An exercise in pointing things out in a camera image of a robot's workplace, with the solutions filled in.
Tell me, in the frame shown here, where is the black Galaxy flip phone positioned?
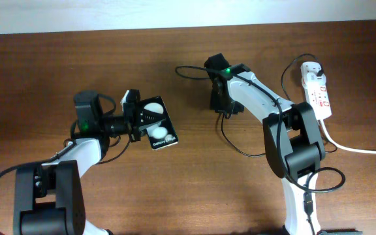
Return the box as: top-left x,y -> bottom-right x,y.
136,96 -> 179,150

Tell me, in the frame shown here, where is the white power strip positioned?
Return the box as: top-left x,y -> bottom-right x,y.
302,77 -> 332,121

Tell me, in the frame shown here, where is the black USB charging cable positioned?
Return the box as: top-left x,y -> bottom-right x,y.
219,53 -> 338,158

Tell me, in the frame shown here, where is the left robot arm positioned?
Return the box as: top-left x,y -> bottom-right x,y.
13,89 -> 166,234

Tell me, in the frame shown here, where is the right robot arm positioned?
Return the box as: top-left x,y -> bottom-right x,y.
204,54 -> 326,234

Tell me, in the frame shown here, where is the white USB charger adapter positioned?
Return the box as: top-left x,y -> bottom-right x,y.
300,61 -> 326,84

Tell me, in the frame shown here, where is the black base bar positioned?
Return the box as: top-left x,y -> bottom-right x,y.
317,229 -> 364,235

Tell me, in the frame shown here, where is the white power strip cord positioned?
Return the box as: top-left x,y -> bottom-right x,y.
318,119 -> 376,157

